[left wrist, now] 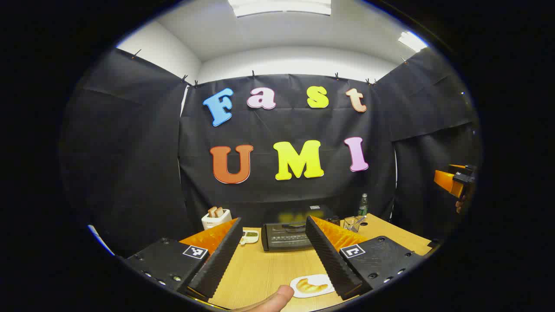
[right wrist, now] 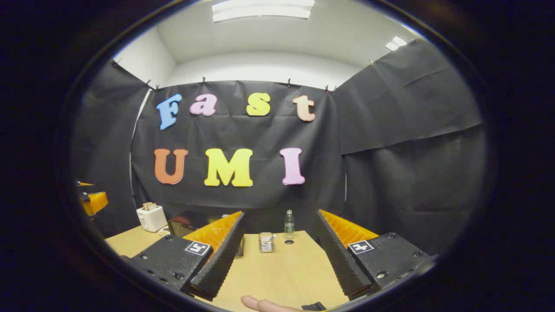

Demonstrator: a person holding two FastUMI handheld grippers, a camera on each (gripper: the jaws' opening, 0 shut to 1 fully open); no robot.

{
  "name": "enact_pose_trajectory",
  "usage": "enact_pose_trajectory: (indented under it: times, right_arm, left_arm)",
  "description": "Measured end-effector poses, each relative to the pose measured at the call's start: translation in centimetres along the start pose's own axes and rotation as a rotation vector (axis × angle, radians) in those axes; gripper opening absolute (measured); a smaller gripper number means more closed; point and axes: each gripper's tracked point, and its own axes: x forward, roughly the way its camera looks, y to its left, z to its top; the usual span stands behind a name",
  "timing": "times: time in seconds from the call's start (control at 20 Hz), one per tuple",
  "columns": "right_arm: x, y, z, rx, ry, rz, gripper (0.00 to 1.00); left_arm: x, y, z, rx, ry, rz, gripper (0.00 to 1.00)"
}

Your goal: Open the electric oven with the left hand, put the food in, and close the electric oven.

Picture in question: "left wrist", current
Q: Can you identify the small ceiling light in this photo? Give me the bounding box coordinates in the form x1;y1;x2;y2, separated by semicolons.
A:
398;31;428;52

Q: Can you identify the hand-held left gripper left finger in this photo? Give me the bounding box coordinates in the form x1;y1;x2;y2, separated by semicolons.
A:
124;218;243;300

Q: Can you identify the black backdrop cloth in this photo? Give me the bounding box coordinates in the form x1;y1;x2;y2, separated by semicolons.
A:
61;47;482;256

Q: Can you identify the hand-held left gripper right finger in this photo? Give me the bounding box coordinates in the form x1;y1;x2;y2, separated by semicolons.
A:
305;215;423;301

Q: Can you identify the golden croissant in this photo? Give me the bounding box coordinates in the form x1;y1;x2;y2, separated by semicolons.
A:
296;278;329;294

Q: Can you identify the white plate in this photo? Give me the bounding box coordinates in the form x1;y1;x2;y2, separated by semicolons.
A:
290;274;335;299

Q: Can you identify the long ceiling light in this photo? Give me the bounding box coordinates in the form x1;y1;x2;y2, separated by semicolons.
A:
228;0;332;18

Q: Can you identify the white toaster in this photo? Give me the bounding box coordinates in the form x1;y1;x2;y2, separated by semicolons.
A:
201;209;232;230

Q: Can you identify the black electric oven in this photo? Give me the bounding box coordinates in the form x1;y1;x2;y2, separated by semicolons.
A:
261;205;343;252

